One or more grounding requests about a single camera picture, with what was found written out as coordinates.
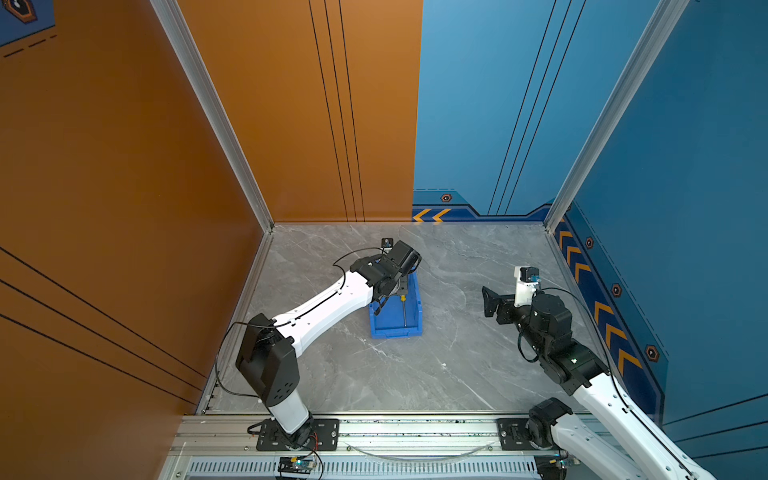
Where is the yellow handled screwdriver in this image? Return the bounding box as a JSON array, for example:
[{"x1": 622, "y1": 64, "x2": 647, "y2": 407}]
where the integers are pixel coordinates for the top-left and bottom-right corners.
[{"x1": 400, "y1": 290, "x2": 409, "y2": 328}]

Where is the blue plastic bin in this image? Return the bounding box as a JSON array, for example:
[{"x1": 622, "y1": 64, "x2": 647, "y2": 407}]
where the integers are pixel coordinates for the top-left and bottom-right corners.
[{"x1": 368, "y1": 272, "x2": 423, "y2": 339}]

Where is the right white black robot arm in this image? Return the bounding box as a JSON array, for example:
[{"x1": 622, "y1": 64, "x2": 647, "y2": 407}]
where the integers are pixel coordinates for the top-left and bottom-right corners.
[{"x1": 482, "y1": 282, "x2": 713, "y2": 479}]

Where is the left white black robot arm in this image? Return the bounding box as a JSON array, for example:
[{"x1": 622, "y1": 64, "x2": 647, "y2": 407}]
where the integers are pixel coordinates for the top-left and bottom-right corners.
[{"x1": 235, "y1": 238, "x2": 422, "y2": 448}]

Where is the right green circuit board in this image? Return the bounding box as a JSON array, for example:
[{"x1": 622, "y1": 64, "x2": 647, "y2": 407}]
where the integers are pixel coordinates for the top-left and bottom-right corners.
[{"x1": 534, "y1": 455, "x2": 574, "y2": 480}]

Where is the green circuit board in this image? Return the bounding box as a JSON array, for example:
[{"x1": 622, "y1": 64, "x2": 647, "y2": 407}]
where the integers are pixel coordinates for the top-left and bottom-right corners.
[
  {"x1": 534, "y1": 455, "x2": 574, "y2": 480},
  {"x1": 277, "y1": 456, "x2": 320, "y2": 479}
]

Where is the left green circuit board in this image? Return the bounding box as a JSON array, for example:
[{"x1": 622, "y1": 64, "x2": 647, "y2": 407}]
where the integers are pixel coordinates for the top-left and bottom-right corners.
[{"x1": 277, "y1": 456, "x2": 320, "y2": 479}]

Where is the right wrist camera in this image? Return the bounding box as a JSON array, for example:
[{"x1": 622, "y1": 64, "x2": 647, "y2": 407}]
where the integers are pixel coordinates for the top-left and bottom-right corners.
[{"x1": 514, "y1": 266, "x2": 540, "y2": 307}]

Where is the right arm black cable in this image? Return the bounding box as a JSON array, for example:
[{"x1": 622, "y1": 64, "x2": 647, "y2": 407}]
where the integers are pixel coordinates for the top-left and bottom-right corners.
[{"x1": 517, "y1": 286, "x2": 697, "y2": 480}]

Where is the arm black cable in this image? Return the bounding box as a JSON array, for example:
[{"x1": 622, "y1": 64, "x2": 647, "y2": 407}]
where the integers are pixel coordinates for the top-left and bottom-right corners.
[
  {"x1": 517, "y1": 286, "x2": 697, "y2": 480},
  {"x1": 213, "y1": 247, "x2": 385, "y2": 400}
]

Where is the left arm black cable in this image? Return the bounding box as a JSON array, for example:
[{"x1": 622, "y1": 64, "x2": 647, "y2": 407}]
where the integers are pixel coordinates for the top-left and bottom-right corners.
[{"x1": 213, "y1": 247, "x2": 385, "y2": 400}]

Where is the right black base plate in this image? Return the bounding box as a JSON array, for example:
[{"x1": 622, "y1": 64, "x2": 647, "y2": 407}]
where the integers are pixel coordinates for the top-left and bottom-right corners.
[{"x1": 496, "y1": 417, "x2": 537, "y2": 451}]

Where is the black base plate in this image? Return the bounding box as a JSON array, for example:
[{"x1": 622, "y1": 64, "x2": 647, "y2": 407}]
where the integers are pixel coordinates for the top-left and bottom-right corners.
[
  {"x1": 496, "y1": 417, "x2": 537, "y2": 451},
  {"x1": 256, "y1": 418, "x2": 340, "y2": 452}
]

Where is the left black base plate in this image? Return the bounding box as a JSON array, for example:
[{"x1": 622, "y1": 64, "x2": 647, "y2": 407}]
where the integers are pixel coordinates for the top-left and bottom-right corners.
[{"x1": 256, "y1": 418, "x2": 340, "y2": 452}]

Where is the aluminium front rail frame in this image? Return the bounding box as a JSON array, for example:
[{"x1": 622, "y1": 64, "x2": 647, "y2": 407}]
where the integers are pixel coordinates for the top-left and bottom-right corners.
[{"x1": 159, "y1": 412, "x2": 614, "y2": 479}]

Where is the right aluminium corner post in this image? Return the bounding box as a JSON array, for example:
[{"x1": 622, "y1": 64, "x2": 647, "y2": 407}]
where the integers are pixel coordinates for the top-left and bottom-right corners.
[{"x1": 543, "y1": 0, "x2": 689, "y2": 234}]

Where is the aluminium corner post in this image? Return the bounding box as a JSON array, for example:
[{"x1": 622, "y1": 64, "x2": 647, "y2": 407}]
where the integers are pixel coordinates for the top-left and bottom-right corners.
[
  {"x1": 150, "y1": 0, "x2": 274, "y2": 234},
  {"x1": 543, "y1": 0, "x2": 689, "y2": 234}
]

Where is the left aluminium corner post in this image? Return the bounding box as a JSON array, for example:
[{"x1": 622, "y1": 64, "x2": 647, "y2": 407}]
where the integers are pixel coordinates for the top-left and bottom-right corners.
[{"x1": 150, "y1": 0, "x2": 274, "y2": 234}]

